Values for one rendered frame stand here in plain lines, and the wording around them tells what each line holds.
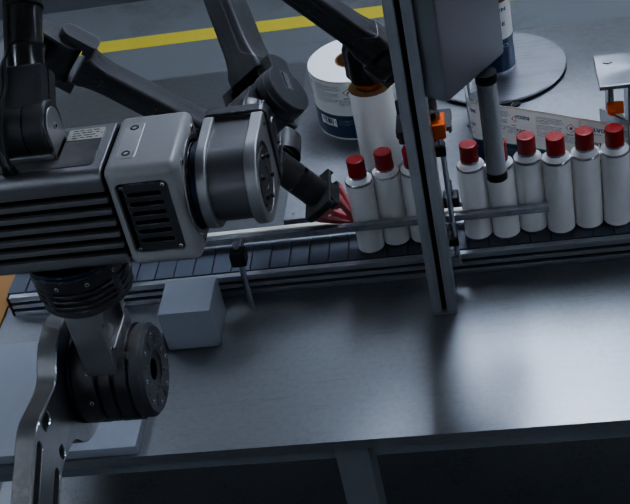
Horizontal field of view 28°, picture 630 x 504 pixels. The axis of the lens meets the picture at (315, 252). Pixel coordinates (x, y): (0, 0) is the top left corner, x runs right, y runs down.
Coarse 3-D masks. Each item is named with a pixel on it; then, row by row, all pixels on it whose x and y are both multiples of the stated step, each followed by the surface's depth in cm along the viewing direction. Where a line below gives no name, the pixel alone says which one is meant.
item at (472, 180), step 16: (464, 144) 226; (464, 160) 226; (480, 160) 228; (464, 176) 228; (480, 176) 228; (464, 192) 230; (480, 192) 230; (464, 208) 233; (480, 208) 232; (464, 224) 236; (480, 224) 234; (480, 240) 236
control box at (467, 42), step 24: (432, 0) 189; (456, 0) 194; (480, 0) 199; (432, 24) 192; (456, 24) 195; (480, 24) 201; (432, 48) 195; (456, 48) 197; (480, 48) 203; (432, 72) 198; (456, 72) 199; (480, 72) 205; (432, 96) 201
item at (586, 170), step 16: (576, 128) 223; (576, 144) 223; (592, 144) 223; (576, 160) 224; (592, 160) 223; (576, 176) 227; (592, 176) 225; (576, 192) 229; (592, 192) 228; (576, 208) 232; (592, 208) 230; (576, 224) 234; (592, 224) 232
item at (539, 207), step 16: (496, 208) 230; (512, 208) 229; (528, 208) 228; (544, 208) 228; (336, 224) 235; (352, 224) 234; (368, 224) 233; (384, 224) 233; (400, 224) 232; (416, 224) 232; (208, 240) 238; (224, 240) 238; (256, 240) 237
